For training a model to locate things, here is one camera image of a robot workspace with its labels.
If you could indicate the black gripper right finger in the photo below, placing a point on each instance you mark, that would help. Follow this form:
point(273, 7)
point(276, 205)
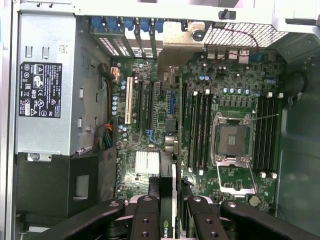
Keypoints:
point(202, 220)

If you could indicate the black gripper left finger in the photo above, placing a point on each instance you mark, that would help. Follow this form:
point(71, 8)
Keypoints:
point(145, 220)

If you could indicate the metal socket cover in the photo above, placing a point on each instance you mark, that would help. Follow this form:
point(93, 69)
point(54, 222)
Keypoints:
point(235, 180)

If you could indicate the round coin battery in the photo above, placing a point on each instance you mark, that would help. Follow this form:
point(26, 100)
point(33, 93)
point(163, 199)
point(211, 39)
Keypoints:
point(254, 200)

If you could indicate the white chipset heatsink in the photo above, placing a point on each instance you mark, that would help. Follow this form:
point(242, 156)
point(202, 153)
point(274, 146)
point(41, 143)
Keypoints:
point(147, 162)

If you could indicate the CPU socket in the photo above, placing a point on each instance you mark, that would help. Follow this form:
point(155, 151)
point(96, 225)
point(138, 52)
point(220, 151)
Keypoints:
point(231, 140)

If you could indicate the black plastic shroud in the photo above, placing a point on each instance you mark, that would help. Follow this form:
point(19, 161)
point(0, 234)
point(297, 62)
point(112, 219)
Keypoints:
point(50, 185)

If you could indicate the black expansion slot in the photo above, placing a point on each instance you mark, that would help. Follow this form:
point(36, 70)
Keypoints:
point(140, 105)
point(150, 105)

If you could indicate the thin metal locking lever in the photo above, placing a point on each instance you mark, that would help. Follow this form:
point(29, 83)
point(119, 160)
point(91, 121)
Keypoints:
point(265, 117)

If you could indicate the blue expansion slot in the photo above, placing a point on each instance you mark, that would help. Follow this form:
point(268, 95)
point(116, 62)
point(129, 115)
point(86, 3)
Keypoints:
point(172, 102)

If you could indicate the white expansion slot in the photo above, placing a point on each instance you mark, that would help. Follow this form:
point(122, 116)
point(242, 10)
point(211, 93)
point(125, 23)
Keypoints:
point(128, 100)

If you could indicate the grey power supply unit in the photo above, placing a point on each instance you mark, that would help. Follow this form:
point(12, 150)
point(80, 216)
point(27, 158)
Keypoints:
point(45, 137)

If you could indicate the green motherboard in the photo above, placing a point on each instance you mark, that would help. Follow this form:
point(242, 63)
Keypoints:
point(225, 75)

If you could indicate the blue card retainer clips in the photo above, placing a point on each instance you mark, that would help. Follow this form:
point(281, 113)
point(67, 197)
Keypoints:
point(145, 23)

